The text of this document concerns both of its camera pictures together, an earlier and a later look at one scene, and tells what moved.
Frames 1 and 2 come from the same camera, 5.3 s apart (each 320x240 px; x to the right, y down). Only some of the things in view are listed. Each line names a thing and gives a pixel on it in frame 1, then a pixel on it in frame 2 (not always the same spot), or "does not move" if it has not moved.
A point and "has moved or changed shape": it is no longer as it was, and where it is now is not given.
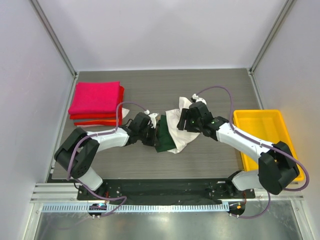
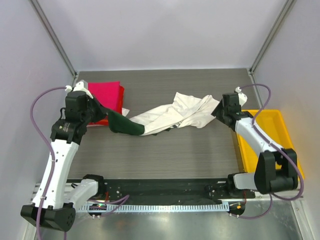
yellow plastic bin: [269, 126] does not move
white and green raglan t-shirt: [169, 137] has moved or changed shape
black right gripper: [183, 120] -> [220, 111]
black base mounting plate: [165, 189] does not move
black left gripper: [152, 136] -> [97, 110]
